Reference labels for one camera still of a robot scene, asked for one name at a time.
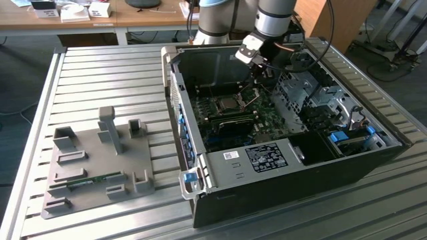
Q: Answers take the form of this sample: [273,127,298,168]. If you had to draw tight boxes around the blue disk carrier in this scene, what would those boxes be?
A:
[329,131,351,145]

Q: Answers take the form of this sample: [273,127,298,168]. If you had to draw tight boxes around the black hanging cable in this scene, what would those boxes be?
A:
[186,0,197,43]

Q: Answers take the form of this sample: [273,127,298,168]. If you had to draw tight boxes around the wooden cabinet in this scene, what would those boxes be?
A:
[293,0,381,55]

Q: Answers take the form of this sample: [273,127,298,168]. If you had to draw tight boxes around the black wheeled stand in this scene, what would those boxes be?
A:
[389,37,422,70]

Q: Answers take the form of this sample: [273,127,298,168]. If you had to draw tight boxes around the white labelled box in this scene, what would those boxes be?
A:
[89,1,114,19]

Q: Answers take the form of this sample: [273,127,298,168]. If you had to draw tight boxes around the orange gripper cable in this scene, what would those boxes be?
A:
[273,41,295,53]

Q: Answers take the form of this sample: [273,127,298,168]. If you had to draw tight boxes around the green RAM stick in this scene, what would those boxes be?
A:
[66,171,122,189]

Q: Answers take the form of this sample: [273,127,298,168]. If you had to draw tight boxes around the CPU socket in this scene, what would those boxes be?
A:
[211,94,247,114]

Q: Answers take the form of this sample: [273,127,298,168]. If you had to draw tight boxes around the silver drive cage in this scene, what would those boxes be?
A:
[271,44,355,135]

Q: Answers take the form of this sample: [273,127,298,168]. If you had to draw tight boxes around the metal socket cover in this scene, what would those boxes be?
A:
[237,86,263,108]

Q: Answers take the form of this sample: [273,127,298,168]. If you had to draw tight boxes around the dark round object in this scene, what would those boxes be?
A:
[125,0,162,8]

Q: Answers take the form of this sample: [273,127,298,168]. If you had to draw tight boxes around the black camera cable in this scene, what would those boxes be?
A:
[265,0,337,74]

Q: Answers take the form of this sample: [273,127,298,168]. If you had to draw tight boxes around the black power wire bundle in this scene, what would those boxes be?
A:
[345,105,370,131]

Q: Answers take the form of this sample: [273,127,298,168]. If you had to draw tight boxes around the white floor cable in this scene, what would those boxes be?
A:
[0,101,39,126]

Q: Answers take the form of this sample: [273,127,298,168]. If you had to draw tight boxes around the silver power supply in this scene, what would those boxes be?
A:
[199,138,307,195]

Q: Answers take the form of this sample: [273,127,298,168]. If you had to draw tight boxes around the black graphics card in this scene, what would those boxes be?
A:
[215,119,258,141]

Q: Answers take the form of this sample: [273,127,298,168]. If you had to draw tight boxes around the black PC case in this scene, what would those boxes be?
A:
[161,36,418,229]

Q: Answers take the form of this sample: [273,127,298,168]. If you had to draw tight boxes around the silver CPU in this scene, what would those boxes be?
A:
[218,97,238,111]

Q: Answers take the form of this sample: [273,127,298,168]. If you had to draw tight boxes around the green motherboard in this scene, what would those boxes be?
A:
[190,83,310,153]

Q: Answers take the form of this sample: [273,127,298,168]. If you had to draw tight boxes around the white box black top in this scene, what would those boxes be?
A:
[31,0,62,19]

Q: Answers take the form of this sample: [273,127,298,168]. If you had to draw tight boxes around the wooden desk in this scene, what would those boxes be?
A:
[0,0,303,47]

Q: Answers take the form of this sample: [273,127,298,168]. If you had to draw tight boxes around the grey parts rack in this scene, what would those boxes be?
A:
[39,105,158,220]

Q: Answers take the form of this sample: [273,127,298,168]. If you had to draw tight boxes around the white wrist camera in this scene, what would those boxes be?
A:
[234,34,269,66]

